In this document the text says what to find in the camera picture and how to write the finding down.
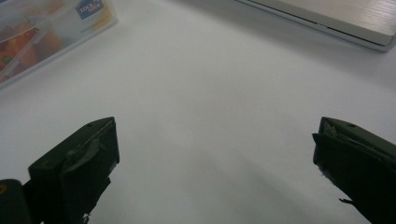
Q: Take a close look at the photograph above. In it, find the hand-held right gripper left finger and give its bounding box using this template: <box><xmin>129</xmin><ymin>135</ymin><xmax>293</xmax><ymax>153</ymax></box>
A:
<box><xmin>22</xmin><ymin>116</ymin><xmax>120</xmax><ymax>224</ymax></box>

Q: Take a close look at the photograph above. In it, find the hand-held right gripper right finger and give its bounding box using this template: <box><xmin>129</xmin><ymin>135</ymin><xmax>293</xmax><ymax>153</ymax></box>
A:
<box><xmin>312</xmin><ymin>116</ymin><xmax>396</xmax><ymax>224</ymax></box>

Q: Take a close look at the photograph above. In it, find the clear plastic container, printed label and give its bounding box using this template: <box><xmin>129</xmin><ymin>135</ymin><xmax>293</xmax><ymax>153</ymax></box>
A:
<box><xmin>0</xmin><ymin>0</ymin><xmax>120</xmax><ymax>91</ymax></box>

